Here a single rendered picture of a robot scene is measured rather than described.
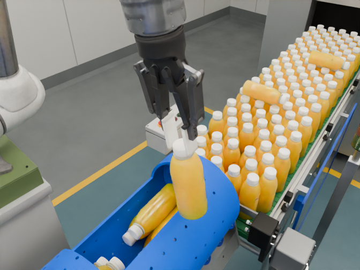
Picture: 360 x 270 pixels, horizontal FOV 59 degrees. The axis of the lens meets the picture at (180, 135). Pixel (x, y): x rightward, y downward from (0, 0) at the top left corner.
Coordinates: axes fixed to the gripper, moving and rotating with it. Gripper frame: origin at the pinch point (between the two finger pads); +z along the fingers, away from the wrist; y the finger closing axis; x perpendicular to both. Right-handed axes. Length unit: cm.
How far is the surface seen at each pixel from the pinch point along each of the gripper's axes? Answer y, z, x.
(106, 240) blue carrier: -25.6, 38.3, -11.4
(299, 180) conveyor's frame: 4, 63, 58
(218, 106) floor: -129, 143, 195
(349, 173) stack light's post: 21, 50, 57
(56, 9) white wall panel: -280, 34, 146
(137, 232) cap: -16.3, 33.5, -6.7
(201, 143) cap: -26, 38, 36
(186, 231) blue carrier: -1.5, 27.4, -2.8
